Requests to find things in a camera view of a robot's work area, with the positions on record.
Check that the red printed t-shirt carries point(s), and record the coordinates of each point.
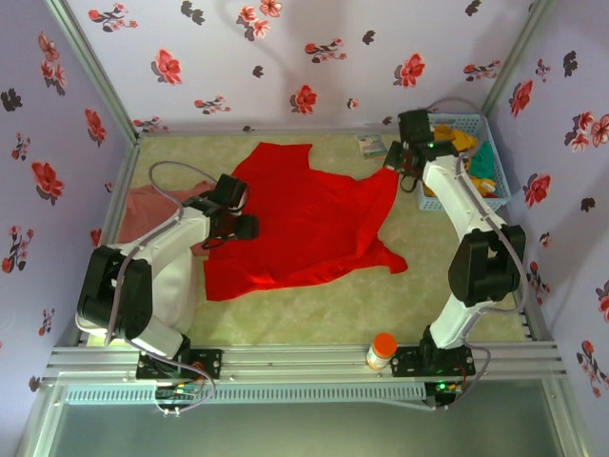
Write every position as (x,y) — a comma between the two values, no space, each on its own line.
(309,219)

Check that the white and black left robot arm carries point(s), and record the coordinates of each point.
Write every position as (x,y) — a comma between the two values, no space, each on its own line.
(162,238)

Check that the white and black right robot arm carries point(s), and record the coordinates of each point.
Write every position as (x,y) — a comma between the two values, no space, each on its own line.
(457,195)

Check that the yellow and teal clothes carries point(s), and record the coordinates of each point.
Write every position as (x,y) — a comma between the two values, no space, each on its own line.
(459,140)

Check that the light blue plastic basket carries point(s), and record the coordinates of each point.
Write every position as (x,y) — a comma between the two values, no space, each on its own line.
(466,119)

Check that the teal t-shirt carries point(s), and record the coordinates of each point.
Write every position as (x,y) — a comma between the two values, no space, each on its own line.
(483,159)

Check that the folded pink t-shirt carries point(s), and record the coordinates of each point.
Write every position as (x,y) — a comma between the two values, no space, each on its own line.
(143,209)

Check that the small green circuit board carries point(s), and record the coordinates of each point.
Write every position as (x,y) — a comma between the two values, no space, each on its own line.
(176,393)

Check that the orange capped white bottle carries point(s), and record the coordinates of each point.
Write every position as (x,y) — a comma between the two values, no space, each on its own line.
(383,345)

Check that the aluminium table back rail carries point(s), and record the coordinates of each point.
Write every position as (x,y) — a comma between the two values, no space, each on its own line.
(285,132)

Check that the aluminium frame post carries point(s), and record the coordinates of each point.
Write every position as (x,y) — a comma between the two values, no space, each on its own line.
(94,66)
(517,57)

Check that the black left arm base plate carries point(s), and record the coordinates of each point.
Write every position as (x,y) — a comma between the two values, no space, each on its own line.
(209,364)

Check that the aluminium frame rail with slots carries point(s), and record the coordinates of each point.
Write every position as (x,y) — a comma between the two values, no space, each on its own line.
(304,362)

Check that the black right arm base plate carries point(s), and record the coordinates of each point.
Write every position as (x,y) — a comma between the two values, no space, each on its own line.
(404,362)

